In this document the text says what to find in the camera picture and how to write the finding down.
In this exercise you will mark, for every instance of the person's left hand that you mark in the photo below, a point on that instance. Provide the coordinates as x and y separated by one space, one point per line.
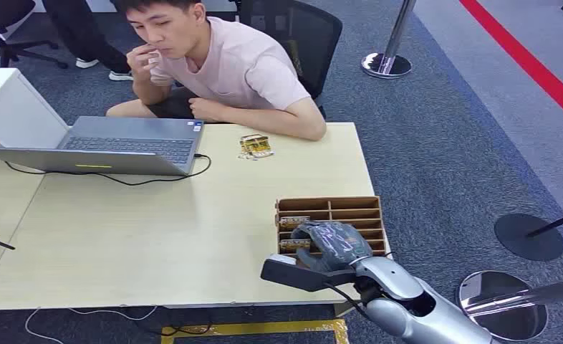
205 109

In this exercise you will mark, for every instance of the person's right hand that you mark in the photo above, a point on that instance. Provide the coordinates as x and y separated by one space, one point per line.
141 59

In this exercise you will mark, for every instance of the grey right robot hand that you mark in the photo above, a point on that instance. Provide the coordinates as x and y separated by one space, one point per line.
333 242

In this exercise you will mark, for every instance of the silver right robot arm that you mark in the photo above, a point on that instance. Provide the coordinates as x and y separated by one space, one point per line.
428 318

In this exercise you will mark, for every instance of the person's left forearm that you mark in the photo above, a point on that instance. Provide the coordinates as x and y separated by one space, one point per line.
281 123

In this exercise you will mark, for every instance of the person's right forearm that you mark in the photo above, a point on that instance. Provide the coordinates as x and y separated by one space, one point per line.
148 92

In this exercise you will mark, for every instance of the brown cardboard card organizer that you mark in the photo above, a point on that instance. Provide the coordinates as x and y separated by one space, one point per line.
329 209

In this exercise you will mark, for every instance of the patterned card in organizer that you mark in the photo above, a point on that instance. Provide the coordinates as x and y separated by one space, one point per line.
294 245
294 221

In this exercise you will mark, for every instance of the person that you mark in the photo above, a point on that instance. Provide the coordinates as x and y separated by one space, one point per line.
234 61

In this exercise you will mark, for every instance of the standing person's legs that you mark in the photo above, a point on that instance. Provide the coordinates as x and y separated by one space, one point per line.
80 28

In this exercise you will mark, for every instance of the grey open laptop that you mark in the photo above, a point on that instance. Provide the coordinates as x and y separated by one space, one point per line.
129 142

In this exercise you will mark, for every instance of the black mesh office chair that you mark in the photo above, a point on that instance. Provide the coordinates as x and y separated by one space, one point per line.
305 38

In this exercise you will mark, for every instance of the white box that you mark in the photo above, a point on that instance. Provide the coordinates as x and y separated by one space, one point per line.
11 104

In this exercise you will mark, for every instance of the black swivel office chair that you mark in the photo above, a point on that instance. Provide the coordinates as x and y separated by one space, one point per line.
1 14

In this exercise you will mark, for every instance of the chrome base stanchion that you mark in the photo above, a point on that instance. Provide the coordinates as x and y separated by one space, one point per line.
500 308

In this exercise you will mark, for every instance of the black base stanchion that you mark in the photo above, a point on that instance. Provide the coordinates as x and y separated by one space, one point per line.
523 237

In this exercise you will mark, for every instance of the chrome stanchion post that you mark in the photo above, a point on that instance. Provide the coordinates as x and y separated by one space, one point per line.
387 64

